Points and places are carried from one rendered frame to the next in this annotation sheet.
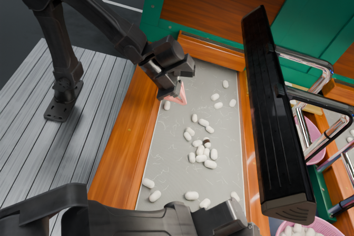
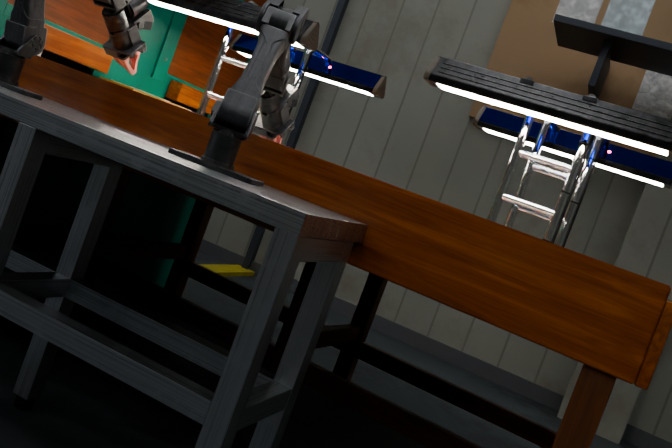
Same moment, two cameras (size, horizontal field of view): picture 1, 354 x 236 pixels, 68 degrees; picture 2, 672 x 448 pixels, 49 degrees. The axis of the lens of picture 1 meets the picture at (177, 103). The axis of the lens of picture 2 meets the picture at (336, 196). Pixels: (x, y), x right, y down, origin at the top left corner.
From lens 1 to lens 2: 183 cm
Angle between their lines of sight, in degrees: 66
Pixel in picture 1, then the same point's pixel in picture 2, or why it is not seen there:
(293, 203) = (313, 27)
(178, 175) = not seen: hidden behind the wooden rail
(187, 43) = (54, 32)
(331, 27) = (163, 17)
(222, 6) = not seen: outside the picture
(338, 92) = (186, 92)
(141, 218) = not seen: hidden behind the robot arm
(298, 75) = (145, 80)
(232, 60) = (98, 56)
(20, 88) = not seen: outside the picture
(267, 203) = (303, 35)
